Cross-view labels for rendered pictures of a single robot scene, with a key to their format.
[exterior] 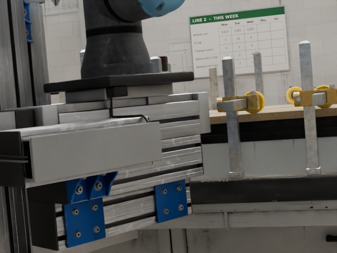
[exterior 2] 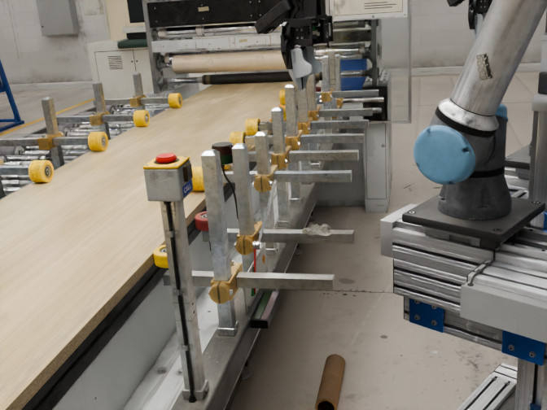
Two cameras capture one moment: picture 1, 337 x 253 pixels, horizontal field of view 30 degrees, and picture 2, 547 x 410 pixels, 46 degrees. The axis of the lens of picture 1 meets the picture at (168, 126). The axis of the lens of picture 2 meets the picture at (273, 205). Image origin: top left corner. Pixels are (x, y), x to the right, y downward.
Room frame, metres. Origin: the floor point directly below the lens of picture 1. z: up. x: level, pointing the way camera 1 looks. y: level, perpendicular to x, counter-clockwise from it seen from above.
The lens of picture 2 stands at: (2.16, 1.71, 1.52)
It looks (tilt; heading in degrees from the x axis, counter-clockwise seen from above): 19 degrees down; 267
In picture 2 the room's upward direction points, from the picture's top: 4 degrees counter-clockwise
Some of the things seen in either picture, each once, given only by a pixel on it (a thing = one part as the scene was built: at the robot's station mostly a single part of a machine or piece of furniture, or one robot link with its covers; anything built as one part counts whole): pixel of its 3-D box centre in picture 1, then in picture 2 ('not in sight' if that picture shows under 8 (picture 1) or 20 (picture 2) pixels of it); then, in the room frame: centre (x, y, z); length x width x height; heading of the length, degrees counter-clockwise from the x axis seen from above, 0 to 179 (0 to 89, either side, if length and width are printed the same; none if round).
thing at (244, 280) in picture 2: not in sight; (247, 281); (2.16, 0.24, 0.83); 0.43 x 0.03 x 0.04; 164
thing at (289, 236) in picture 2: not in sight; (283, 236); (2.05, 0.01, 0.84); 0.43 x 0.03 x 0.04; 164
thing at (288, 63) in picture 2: not in sight; (291, 47); (2.03, 0.33, 1.40); 0.05 x 0.02 x 0.09; 43
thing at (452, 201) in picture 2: not in sight; (474, 185); (1.66, 0.44, 1.09); 0.15 x 0.15 x 0.10
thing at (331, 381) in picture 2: not in sight; (330, 384); (1.88, -0.41, 0.04); 0.30 x 0.08 x 0.08; 74
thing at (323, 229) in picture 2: not in sight; (317, 227); (1.95, 0.04, 0.87); 0.09 x 0.07 x 0.02; 164
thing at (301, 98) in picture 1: (315, 97); (282, 157); (2.00, -0.48, 0.95); 0.13 x 0.06 x 0.05; 74
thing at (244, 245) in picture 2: not in sight; (248, 237); (2.15, 0.00, 0.85); 0.13 x 0.06 x 0.05; 74
